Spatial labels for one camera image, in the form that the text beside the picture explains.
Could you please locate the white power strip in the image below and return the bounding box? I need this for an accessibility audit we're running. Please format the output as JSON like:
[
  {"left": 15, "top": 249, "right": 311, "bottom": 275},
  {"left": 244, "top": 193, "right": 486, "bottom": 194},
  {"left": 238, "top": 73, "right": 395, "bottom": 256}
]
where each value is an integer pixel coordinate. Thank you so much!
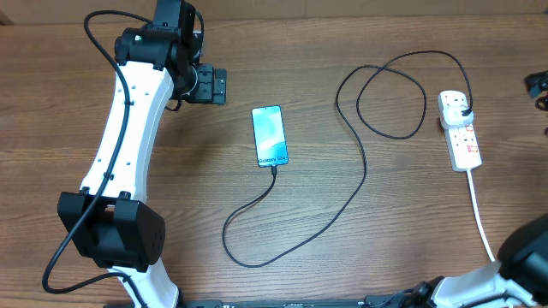
[{"left": 437, "top": 90, "right": 483, "bottom": 173}]

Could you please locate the Galaxy smartphone blue screen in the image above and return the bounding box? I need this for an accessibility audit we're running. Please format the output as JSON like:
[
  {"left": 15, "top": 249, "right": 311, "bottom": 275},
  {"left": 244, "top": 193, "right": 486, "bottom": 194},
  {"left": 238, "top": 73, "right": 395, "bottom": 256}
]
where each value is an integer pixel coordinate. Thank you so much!
[{"left": 251, "top": 105, "right": 289, "bottom": 168}]

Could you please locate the white power strip cord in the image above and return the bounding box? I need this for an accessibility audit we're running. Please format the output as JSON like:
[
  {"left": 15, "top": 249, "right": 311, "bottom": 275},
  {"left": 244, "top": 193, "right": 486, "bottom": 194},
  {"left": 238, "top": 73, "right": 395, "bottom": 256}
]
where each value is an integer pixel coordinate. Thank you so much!
[{"left": 465, "top": 169, "right": 497, "bottom": 263}]

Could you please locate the black charger cable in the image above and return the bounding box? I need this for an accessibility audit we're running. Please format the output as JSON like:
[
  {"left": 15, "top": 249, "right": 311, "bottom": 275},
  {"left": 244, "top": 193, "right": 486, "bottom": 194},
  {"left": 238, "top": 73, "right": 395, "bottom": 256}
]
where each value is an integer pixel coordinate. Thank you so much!
[{"left": 221, "top": 50, "right": 474, "bottom": 269}]

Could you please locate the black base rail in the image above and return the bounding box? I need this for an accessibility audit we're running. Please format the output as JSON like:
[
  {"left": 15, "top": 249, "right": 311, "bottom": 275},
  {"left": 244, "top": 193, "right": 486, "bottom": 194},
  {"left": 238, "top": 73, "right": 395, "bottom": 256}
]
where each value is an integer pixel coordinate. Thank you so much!
[{"left": 102, "top": 293, "right": 414, "bottom": 308}]

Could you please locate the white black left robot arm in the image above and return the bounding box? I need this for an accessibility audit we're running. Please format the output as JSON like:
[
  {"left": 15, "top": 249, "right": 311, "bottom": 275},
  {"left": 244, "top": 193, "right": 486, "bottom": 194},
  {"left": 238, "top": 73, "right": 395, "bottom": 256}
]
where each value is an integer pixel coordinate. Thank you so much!
[{"left": 57, "top": 1, "right": 227, "bottom": 307}]

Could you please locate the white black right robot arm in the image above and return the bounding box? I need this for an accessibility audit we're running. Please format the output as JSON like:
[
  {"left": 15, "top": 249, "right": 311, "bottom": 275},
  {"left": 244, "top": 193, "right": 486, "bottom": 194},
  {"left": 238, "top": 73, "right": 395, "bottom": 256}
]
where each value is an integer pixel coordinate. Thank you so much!
[{"left": 399, "top": 90, "right": 547, "bottom": 307}]

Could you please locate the white charger plug adapter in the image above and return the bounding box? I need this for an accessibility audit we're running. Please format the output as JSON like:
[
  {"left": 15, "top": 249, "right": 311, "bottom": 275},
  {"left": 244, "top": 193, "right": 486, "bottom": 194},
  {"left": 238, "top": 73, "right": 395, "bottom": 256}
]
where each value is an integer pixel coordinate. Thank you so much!
[{"left": 440, "top": 105, "right": 474, "bottom": 129}]

